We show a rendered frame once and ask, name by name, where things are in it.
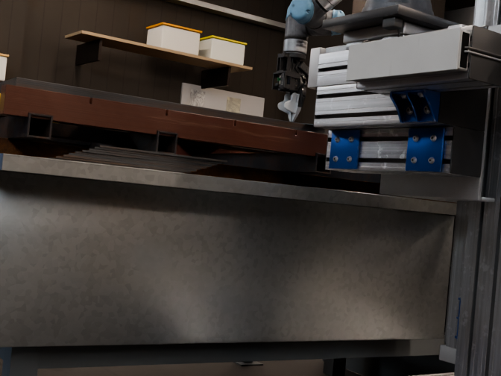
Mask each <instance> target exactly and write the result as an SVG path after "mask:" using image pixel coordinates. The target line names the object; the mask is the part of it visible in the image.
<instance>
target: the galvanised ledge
mask: <svg viewBox="0 0 501 376"><path fill-rule="evenodd" d="M0 171H6V172H20V173H28V174H36V175H50V176H58V177H66V178H81V179H89V180H97V181H111V182H119V183H127V184H141V185H149V186H157V187H171V188H180V189H194V190H202V191H210V192H225V193H232V194H240V195H255V196H262V197H271V198H285V199H293V200H301V201H315V202H323V203H331V204H346V205H353V206H361V207H376V208H384V209H392V210H406V211H415V212H422V213H437V214H444V215H452V216H455V215H456V206H457V203H449V202H442V201H430V200H423V199H416V198H402V197H395V196H388V195H375V194H368V193H361V192H348V191H341V190H334V189H321V188H314V187H301V186H294V185H287V184H274V183H267V182H260V181H247V180H240V179H233V178H220V177H213V176H206V175H193V174H186V173H179V172H166V171H159V170H152V169H139V168H132V167H125V166H112V165H104V164H97V163H85V162H78V161H70V160H58V159H51V158H44V157H31V156H24V155H17V154H0Z"/></svg>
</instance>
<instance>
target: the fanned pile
mask: <svg viewBox="0 0 501 376"><path fill-rule="evenodd" d="M48 158H51V159H58V160H70V161H78V162H85V163H97V164H104V165H112V166H125V167H132V168H139V169H152V170H159V171H166V172H179V173H184V172H188V173H191V171H194V172H196V171H197V169H199V170H201V168H204V169H206V168H207V166H208V167H212V165H213V166H217V165H218V164H222V162H224V163H227V160H216V159H210V158H203V157H192V156H186V155H179V154H168V153H162V152H155V151H143V150H137V149H131V148H119V147H113V146H107V145H100V147H95V149H94V148H90V149H89V151H88V150H83V151H82V152H80V151H76V152H75V153H69V154H64V155H63V157H61V156H56V158H53V157H48Z"/></svg>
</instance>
